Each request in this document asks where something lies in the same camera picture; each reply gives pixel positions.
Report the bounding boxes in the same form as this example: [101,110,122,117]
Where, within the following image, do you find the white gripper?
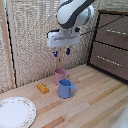
[46,28,81,58]

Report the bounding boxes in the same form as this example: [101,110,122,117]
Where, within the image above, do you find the yellow sponge block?
[36,83,50,94]

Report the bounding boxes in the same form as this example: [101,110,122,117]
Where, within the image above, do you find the pink mug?
[54,68,70,85]

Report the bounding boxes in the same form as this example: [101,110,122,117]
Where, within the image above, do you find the woven bamboo screen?
[0,0,128,94]

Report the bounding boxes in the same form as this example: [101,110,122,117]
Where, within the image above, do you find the blue mug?
[58,78,77,100]

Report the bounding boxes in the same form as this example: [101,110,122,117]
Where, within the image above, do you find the dark brown drawer cabinet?
[87,9,128,82]

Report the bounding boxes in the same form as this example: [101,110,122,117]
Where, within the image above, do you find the white patterned plate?
[0,96,37,128]

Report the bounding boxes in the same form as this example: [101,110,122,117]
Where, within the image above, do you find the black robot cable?
[79,14,128,37]

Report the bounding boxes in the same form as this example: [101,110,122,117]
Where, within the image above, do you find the silver drawer handle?
[105,28,128,37]
[96,55,122,68]

